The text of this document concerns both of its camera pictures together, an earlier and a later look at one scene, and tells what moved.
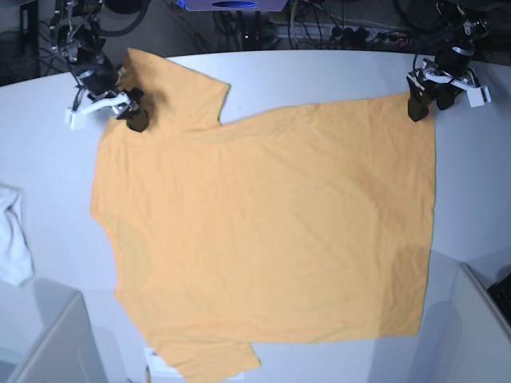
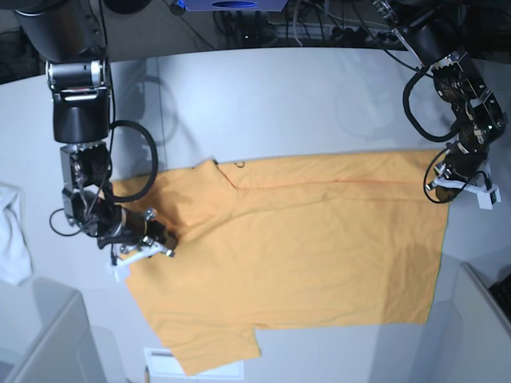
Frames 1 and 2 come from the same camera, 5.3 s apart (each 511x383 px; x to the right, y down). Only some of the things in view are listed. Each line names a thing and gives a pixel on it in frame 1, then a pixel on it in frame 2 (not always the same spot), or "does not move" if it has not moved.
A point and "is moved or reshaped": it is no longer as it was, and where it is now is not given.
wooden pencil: [148, 379] does not move
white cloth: [16, 258] does not move
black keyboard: [501, 292] does not move
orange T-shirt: [302, 225] is moved or reshaped
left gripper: [98, 76] to [116, 222]
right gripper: [453, 61] to [463, 158]
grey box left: [66, 352] does not move
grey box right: [465, 340] does not move
